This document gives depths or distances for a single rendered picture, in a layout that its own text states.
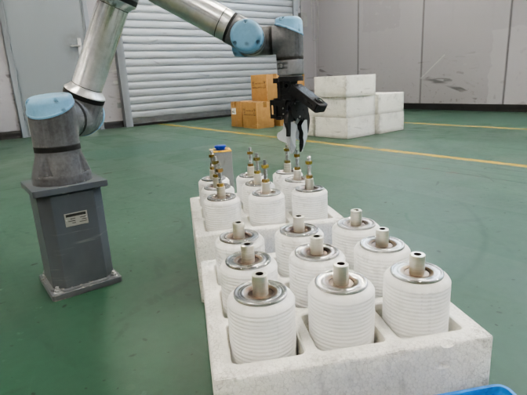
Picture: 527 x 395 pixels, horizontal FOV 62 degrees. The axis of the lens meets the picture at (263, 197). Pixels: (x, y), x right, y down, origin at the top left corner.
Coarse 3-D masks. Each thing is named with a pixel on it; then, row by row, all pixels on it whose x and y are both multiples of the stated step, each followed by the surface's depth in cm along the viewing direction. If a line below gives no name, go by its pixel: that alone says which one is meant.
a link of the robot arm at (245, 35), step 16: (160, 0) 104; (176, 0) 103; (192, 0) 103; (208, 0) 104; (192, 16) 104; (208, 16) 103; (224, 16) 103; (240, 16) 105; (208, 32) 107; (224, 32) 104; (240, 32) 102; (256, 32) 102; (240, 48) 103; (256, 48) 105
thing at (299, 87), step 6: (294, 84) 120; (300, 84) 122; (294, 90) 119; (300, 90) 118; (306, 90) 120; (300, 96) 118; (306, 96) 117; (312, 96) 118; (306, 102) 117; (312, 102) 116; (318, 102) 116; (324, 102) 117; (312, 108) 116; (318, 108) 116; (324, 108) 117
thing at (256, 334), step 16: (288, 288) 62; (240, 304) 58; (288, 304) 59; (240, 320) 58; (256, 320) 57; (272, 320) 57; (288, 320) 59; (240, 336) 59; (256, 336) 58; (272, 336) 58; (288, 336) 59; (240, 352) 59; (256, 352) 58; (272, 352) 58; (288, 352) 60
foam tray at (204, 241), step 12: (192, 204) 135; (192, 216) 124; (288, 216) 118; (336, 216) 116; (204, 228) 112; (252, 228) 110; (264, 228) 109; (276, 228) 110; (324, 228) 112; (204, 240) 107; (264, 240) 110; (324, 240) 113; (204, 252) 107
